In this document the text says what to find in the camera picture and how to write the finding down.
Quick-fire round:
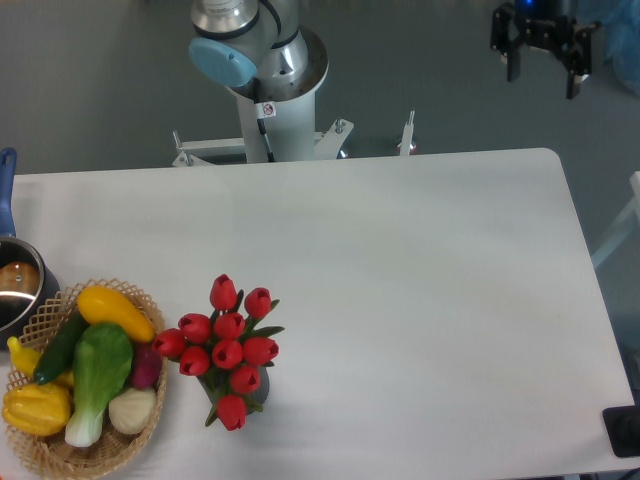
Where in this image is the woven wicker basket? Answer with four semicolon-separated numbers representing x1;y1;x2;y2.
2;279;168;479

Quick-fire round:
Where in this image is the green cucumber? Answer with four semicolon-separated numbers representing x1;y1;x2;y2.
32;311;89;385

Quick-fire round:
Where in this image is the small yellow gourd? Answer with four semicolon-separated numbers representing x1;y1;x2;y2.
6;335;75;389

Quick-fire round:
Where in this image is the blue handled saucepan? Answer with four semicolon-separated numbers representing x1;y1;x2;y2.
1;147;59;351

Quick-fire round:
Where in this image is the white frame at right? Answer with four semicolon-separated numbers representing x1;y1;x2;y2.
591;171;639;269

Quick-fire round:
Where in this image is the black device at table edge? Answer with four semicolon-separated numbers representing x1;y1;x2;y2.
602;405;640;458

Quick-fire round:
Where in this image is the dark grey ribbed vase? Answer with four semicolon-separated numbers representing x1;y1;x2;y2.
198;366;270;405

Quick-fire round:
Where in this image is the red tulip bouquet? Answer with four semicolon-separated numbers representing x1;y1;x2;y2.
152;274;284;431

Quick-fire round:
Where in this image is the green bok choy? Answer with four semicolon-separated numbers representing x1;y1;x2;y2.
65;322;133;448

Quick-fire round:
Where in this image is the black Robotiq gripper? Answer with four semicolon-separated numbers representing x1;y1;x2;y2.
490;0;602;99

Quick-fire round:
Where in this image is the blue plastic bag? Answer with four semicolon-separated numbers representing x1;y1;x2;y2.
601;1;639;96

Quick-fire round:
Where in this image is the white garlic bulb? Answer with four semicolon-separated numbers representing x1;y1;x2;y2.
108;388;156;435

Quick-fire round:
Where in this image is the yellow bell pepper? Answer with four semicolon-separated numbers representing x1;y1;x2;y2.
2;383;71;436

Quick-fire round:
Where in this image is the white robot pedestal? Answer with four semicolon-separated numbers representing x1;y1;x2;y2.
171;84;421;168

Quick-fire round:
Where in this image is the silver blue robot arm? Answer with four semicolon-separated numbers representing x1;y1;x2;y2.
188;1;601;103

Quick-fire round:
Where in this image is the yellow squash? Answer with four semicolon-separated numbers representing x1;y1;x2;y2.
76;285;156;343

